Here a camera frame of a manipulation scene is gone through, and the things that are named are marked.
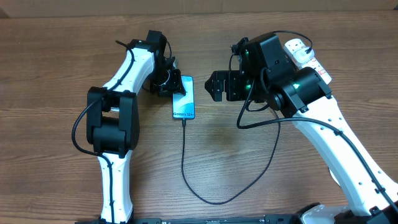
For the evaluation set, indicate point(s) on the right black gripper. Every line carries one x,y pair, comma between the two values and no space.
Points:
234,81

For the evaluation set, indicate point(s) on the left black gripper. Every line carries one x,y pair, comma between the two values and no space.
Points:
173,86

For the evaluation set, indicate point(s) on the blue Galaxy smartphone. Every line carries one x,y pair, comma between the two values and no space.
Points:
183,106

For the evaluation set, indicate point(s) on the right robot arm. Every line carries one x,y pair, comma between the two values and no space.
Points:
272,73

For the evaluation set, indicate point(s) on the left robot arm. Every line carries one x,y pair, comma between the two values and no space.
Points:
112,117

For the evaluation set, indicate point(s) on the white charger plug adapter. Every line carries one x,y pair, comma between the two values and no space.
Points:
303,56

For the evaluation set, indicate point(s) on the white power strip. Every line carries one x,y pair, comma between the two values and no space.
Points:
308,62

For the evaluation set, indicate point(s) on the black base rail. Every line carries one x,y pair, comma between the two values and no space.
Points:
267,219

